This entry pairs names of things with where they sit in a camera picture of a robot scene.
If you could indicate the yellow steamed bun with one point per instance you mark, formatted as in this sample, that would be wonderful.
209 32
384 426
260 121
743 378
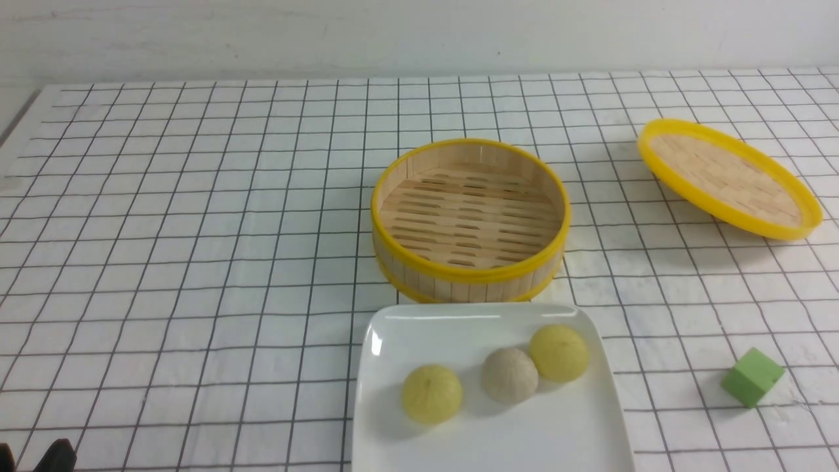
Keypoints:
559 353
431 394

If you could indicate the yellow rimmed bamboo steamer basket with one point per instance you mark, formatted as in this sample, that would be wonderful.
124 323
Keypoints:
469 221

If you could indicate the white steamed bun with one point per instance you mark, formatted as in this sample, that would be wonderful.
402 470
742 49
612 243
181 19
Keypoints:
509 376

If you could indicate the white checkered tablecloth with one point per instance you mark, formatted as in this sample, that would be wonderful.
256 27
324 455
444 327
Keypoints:
188 271

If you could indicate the white square plate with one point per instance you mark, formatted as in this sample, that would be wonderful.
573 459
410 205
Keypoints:
576 426

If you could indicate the green cube block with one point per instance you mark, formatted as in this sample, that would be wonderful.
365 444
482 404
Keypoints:
751 378

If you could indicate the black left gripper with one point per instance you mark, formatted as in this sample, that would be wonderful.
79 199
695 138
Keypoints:
60 457

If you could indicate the yellow rimmed bamboo steamer lid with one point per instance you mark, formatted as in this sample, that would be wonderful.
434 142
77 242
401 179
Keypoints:
729 179

